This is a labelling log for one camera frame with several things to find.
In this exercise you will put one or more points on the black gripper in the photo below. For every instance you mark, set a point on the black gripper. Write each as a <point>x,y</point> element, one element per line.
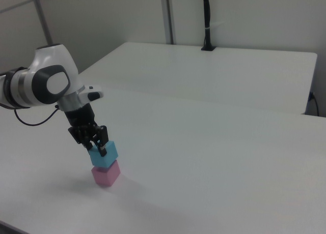
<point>80,117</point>

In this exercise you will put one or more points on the blue cube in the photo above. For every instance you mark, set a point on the blue cube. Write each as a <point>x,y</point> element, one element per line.
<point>107,155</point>

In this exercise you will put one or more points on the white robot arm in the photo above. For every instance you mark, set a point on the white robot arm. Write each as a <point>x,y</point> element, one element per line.
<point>45,76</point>

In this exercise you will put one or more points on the pink cube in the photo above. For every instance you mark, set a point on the pink cube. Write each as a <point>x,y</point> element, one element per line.
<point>105,176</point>

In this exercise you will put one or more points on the white table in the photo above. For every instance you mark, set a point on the white table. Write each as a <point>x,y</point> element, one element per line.
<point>203,73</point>

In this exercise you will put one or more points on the black pole with base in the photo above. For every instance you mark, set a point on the black pole with base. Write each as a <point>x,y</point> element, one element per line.
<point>207,15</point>

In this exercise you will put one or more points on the thin grey metal frame post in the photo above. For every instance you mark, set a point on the thin grey metal frame post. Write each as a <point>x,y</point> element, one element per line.
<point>42,15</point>

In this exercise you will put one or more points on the wide grey metal frame post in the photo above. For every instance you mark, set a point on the wide grey metal frame post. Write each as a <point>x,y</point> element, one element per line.
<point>169,15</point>

